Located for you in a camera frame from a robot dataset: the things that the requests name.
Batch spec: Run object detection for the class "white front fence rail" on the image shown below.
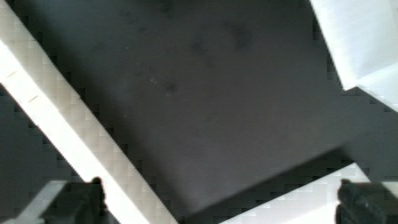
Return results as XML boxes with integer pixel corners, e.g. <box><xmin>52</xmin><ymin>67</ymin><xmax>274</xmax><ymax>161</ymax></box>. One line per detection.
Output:
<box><xmin>0</xmin><ymin>0</ymin><xmax>178</xmax><ymax>224</ymax></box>

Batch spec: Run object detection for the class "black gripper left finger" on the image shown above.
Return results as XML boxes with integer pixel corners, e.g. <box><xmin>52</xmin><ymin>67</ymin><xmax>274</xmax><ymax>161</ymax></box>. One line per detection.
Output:
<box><xmin>45</xmin><ymin>178</ymin><xmax>119</xmax><ymax>224</ymax></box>

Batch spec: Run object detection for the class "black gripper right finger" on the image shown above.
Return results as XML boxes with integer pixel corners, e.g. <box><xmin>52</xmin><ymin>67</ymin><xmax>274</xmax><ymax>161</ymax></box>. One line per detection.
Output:
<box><xmin>334</xmin><ymin>179</ymin><xmax>398</xmax><ymax>224</ymax></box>

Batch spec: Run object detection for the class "white drawer box cabinet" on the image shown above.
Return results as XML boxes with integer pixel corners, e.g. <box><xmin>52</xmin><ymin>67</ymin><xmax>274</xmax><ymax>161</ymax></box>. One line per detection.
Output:
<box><xmin>309</xmin><ymin>0</ymin><xmax>398</xmax><ymax>112</ymax></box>

